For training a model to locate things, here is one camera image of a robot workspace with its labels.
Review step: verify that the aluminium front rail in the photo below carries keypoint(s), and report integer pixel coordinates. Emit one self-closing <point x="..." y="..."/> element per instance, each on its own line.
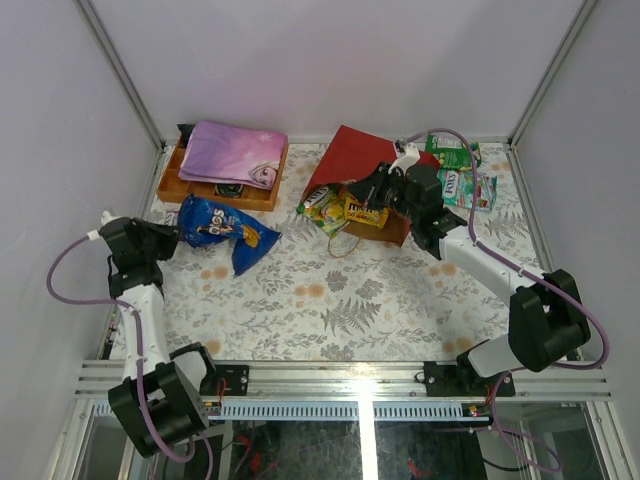
<point x="397" y="381"/>

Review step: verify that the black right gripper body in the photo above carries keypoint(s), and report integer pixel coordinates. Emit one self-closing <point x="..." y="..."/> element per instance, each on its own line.
<point x="394" y="196"/>

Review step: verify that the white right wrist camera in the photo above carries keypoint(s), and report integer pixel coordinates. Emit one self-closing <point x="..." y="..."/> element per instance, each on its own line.
<point x="407" y="155"/>

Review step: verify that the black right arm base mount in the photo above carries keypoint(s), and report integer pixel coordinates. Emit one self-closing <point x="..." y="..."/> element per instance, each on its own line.
<point x="449" y="379"/>

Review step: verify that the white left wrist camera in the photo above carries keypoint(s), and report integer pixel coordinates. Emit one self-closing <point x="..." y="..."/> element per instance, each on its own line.
<point x="106" y="218"/>

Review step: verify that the wooden compartment tray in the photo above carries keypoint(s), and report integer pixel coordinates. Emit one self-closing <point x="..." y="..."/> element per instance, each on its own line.
<point x="172" y="189"/>

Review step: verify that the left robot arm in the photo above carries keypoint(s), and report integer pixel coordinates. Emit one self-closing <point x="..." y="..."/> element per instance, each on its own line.
<point x="158" y="402"/>

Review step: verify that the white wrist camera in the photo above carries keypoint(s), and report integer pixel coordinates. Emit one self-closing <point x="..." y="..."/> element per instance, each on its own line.
<point x="407" y="155"/>
<point x="106" y="218"/>

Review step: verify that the dark rolled patterned cloth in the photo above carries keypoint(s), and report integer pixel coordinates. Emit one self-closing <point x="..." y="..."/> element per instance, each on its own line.
<point x="229" y="190"/>

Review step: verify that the teal Fox's candy bag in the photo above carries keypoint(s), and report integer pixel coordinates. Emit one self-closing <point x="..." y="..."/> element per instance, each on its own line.
<point x="458" y="189"/>

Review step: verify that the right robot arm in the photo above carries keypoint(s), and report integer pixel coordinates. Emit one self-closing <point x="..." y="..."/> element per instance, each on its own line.
<point x="546" y="321"/>

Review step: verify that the red paper bag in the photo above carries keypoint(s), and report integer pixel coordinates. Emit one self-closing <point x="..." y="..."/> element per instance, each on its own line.
<point x="351" y="156"/>

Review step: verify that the pink purple Fox's candy bag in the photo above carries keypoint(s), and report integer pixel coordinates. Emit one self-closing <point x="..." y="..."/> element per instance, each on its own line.
<point x="170" y="218"/>

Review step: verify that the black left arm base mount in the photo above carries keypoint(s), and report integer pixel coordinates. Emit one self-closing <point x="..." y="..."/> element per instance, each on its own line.
<point x="225" y="380"/>

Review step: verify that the yellow M&M's packet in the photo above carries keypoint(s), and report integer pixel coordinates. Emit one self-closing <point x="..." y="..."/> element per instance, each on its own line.
<point x="354" y="211"/>

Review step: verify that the green candy packet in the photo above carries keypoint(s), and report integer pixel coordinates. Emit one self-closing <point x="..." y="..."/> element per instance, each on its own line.
<point x="452" y="154"/>

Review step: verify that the blue Oreo snack bag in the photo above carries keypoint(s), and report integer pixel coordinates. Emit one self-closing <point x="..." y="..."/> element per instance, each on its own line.
<point x="205" y="222"/>

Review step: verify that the dark patterned cloth at back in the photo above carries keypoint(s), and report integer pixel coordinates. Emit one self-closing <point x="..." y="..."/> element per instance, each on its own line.
<point x="185" y="132"/>

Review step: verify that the yellow green Fox's candy bag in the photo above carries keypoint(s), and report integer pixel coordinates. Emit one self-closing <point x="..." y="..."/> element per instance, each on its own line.
<point x="325" y="208"/>

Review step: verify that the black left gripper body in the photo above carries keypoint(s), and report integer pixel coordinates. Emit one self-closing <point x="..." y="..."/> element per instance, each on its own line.
<point x="163" y="239"/>

